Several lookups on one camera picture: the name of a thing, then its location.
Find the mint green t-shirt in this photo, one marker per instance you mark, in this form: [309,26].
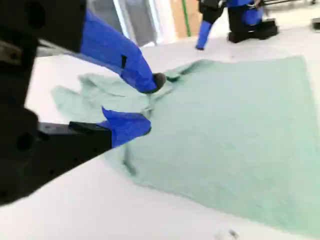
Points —
[225,125]

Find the green pole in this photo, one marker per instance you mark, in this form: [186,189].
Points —
[186,20]

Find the brown cardboard panel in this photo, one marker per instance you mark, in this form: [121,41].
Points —
[176,17]

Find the glass door with white frame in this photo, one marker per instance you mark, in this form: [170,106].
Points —
[140,20]

